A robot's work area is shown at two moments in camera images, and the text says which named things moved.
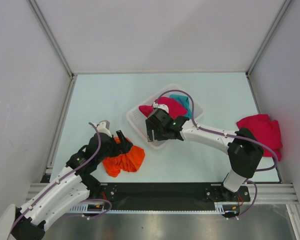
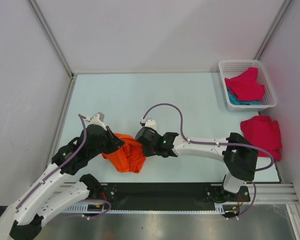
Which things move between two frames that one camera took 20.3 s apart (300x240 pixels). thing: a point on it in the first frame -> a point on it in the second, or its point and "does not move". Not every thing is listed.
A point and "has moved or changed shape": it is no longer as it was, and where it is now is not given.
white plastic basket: (137, 118) -> (229, 68)
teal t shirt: (185, 101) -> (233, 100)
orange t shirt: (130, 161) has moved or changed shape
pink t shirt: (175, 107) -> (246, 86)
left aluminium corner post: (41, 21) does not move
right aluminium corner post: (285, 5) does not move
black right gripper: (150, 127) -> (147, 152)
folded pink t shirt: (265, 130) does not move
